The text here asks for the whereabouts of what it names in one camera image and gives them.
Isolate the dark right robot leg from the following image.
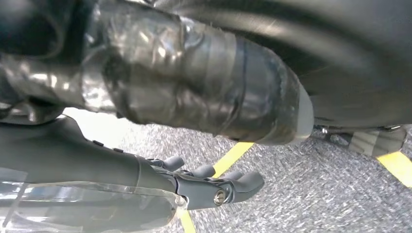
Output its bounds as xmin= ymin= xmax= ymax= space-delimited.
xmin=154 ymin=0 xmax=412 ymax=158

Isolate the yellow floor tape square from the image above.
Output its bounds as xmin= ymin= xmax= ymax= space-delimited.
xmin=178 ymin=141 xmax=412 ymax=233

